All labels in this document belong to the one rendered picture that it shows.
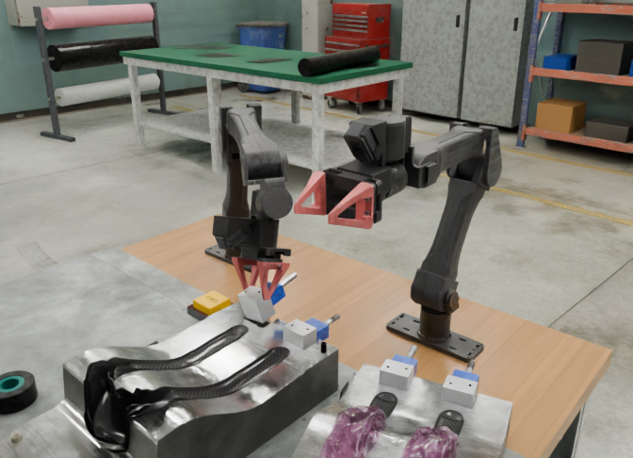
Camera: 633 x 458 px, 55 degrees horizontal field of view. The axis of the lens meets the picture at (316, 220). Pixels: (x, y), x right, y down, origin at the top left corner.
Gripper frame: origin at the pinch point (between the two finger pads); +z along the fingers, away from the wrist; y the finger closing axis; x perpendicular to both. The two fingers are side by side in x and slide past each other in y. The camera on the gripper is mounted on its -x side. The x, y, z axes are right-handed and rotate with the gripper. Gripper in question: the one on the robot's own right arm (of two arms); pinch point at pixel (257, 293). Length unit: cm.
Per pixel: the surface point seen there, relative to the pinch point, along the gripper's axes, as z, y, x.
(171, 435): 15.7, 18.0, -29.6
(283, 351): 8.7, 10.6, -2.3
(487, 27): -222, -208, 467
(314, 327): 4.2, 13.1, 2.4
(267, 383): 12.2, 14.6, -9.4
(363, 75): -120, -186, 252
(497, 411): 12.6, 43.5, 14.3
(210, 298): 4.5, -21.7, 6.0
